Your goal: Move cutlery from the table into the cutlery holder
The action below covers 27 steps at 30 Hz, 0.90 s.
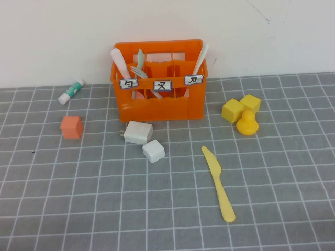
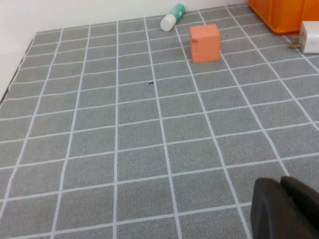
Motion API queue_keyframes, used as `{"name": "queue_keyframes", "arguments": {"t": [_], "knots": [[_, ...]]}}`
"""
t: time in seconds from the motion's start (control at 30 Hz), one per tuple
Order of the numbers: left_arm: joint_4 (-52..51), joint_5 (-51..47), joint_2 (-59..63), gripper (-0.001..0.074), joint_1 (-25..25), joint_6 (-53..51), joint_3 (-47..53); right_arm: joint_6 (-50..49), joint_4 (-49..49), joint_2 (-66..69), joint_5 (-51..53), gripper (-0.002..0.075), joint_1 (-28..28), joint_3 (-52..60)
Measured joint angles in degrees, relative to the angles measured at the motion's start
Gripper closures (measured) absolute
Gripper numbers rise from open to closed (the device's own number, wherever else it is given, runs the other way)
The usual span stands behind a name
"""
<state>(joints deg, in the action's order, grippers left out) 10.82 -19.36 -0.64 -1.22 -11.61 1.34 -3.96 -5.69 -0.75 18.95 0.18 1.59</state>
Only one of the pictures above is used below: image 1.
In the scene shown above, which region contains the yellow plastic knife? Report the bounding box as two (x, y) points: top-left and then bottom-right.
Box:
(200, 146), (236, 223)

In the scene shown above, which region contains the mint green plastic cutlery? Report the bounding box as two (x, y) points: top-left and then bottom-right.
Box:
(132, 48), (144, 99)

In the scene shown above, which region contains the paper label with handwritten character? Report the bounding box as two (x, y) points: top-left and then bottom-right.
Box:
(119, 79), (139, 90)
(153, 79), (173, 92)
(184, 75), (204, 86)

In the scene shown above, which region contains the grey plastic fork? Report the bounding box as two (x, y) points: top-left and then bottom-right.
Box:
(130, 65), (163, 100)

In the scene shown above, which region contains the orange cube block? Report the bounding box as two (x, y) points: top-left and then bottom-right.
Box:
(59, 116), (84, 140)

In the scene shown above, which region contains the white charger plug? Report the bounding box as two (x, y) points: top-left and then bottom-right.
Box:
(119, 120), (153, 145)

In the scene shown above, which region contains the yellow rubber duck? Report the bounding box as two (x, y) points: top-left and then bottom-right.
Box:
(236, 110), (260, 136)

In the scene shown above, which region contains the yellow cube block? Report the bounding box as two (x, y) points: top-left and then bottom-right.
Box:
(240, 94), (262, 115)
(221, 98), (245, 124)

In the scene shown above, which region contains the white plastic knife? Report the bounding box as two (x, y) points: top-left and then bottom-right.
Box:
(183, 43), (210, 98)

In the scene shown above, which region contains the orange plastic cutlery holder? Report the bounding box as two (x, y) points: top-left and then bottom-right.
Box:
(109, 39), (209, 123)

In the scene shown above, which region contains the white cube block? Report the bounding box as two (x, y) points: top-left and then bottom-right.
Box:
(142, 139), (166, 164)

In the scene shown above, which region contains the pink plastic spoon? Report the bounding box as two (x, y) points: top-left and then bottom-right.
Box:
(110, 48), (145, 100)

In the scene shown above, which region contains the green and white glue stick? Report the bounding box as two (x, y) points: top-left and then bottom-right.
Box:
(58, 79), (85, 105)

